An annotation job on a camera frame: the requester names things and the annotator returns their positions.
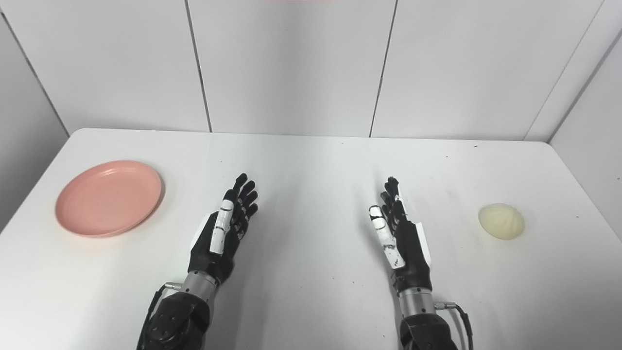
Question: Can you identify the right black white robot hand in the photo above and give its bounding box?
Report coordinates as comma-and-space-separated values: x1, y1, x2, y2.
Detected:
368, 176, 433, 294

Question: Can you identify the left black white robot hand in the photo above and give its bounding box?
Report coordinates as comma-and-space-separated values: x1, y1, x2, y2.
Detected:
188, 173, 259, 285

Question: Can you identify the cream steamed bun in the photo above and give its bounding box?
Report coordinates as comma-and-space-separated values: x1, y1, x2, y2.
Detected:
478, 203, 525, 240

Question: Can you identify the pink round plate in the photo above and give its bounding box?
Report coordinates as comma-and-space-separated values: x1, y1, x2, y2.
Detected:
54, 160, 164, 238

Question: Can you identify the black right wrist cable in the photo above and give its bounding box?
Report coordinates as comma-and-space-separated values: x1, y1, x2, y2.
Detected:
434, 301, 475, 350

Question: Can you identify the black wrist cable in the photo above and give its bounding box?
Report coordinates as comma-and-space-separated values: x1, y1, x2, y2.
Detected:
434, 301, 475, 350
136, 282, 183, 350

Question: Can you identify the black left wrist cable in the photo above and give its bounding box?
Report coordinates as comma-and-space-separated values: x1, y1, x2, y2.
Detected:
136, 282, 183, 350

